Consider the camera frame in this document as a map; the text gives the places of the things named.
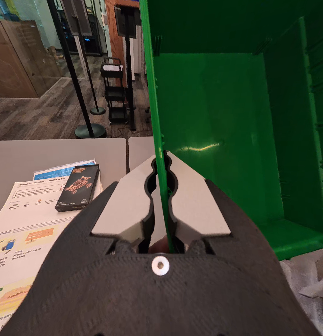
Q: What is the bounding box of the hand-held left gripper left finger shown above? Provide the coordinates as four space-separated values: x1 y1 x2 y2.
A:
91 154 158 254

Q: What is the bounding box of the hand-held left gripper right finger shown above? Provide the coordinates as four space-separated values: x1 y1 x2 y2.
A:
164 150 232 254

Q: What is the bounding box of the green plastic bin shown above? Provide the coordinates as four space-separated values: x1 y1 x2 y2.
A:
139 0 323 261

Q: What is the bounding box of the black model kit box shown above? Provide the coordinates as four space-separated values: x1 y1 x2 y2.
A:
55 164 100 212

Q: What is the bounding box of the blue-headed sheet in sleeve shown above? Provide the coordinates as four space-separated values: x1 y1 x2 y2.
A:
33 158 97 181

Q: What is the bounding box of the black pole with round base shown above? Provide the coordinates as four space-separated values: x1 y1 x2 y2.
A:
47 0 107 139

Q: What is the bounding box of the black panel floor stand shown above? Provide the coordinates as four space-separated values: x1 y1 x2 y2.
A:
60 0 106 115
114 5 137 132

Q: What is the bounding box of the white model instruction sheet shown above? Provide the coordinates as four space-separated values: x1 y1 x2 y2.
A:
0 181 104 336

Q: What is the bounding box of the black utility cart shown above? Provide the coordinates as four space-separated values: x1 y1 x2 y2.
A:
100 57 129 124

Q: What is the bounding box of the white crumpled sheet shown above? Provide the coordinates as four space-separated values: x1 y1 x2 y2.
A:
279 248 323 336

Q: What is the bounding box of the wooden door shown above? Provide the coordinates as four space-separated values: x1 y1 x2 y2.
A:
105 0 141 71

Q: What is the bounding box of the brown wooden partition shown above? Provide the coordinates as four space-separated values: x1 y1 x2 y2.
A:
0 20 63 99

